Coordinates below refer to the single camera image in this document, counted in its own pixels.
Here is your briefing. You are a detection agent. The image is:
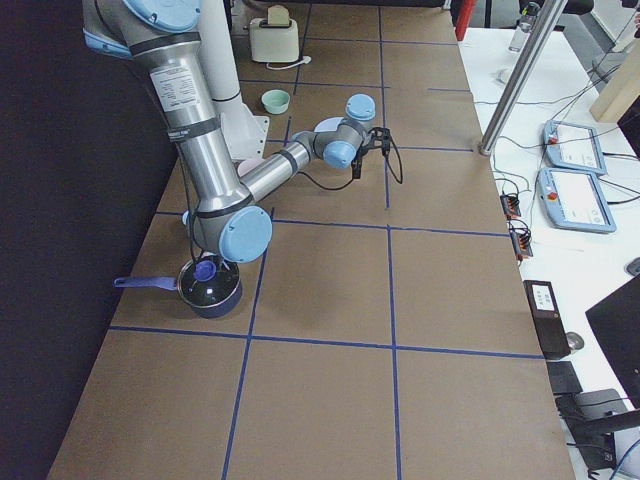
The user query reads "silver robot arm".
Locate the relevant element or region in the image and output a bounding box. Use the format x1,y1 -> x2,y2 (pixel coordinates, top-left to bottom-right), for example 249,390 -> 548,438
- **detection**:
82,1 -> 375,263

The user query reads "dark blue lidded pot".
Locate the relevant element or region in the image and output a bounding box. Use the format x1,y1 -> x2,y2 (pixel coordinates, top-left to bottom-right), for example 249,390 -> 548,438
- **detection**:
113,254 -> 243,319

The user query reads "light blue plate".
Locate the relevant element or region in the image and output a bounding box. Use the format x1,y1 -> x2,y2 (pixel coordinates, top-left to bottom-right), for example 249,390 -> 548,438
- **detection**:
314,116 -> 343,133

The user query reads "clear water bottle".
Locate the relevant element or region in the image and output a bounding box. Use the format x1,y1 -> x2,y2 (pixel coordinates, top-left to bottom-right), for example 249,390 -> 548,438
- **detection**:
508,1 -> 541,52

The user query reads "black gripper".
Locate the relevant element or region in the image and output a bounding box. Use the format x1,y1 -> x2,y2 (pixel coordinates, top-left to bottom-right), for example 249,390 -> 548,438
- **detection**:
351,135 -> 372,179

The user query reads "orange black connector block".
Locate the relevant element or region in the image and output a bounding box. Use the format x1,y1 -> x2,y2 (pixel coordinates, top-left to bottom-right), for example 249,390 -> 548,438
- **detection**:
507,219 -> 533,261
500,192 -> 521,220

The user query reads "black box with label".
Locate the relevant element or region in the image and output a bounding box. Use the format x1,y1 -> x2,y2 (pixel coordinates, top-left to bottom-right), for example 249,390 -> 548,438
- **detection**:
523,280 -> 570,360

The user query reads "cream toaster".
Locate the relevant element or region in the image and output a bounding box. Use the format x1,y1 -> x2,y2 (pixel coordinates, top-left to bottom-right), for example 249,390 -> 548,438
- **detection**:
249,18 -> 300,63

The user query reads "green bowl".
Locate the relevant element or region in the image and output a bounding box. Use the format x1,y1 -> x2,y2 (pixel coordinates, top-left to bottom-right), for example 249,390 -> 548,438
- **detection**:
261,89 -> 291,115

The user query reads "wooden board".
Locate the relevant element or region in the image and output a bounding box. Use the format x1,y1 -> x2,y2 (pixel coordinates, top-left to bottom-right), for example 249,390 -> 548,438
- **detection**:
590,32 -> 639,123

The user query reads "white toaster plug cable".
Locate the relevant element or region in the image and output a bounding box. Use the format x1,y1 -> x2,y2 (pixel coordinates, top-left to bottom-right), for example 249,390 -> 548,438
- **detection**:
265,54 -> 314,70

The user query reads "pink bowl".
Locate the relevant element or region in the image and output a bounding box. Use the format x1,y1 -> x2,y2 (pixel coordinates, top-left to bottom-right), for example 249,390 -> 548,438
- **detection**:
236,158 -> 263,177

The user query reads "aluminium frame post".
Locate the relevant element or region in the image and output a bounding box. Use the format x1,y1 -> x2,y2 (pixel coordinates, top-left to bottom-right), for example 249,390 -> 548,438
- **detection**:
478,0 -> 567,156

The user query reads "near orange black connector block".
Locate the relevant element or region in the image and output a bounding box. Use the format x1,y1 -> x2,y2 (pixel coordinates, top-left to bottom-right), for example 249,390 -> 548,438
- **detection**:
507,219 -> 533,261

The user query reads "teach pendant tablet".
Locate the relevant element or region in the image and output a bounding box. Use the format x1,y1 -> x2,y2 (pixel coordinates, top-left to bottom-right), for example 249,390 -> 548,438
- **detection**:
537,167 -> 617,234
542,120 -> 607,175

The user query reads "bread slice in toaster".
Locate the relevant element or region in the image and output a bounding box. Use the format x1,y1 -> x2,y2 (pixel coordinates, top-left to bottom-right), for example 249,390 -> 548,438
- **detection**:
267,5 -> 291,28

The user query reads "far orange black connector block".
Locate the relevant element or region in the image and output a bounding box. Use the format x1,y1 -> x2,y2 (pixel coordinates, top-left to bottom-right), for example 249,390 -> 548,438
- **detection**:
500,192 -> 521,220

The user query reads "far teach pendant tablet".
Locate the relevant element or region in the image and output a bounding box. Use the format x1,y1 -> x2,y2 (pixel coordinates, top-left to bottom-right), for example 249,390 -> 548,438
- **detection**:
542,120 -> 607,175

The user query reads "near teach pendant tablet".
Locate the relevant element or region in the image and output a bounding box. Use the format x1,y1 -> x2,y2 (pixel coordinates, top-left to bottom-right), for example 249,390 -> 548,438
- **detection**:
537,167 -> 617,234

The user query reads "black laptop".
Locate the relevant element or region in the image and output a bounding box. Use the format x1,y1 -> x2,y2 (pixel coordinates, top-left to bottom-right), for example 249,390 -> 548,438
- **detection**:
586,280 -> 639,407

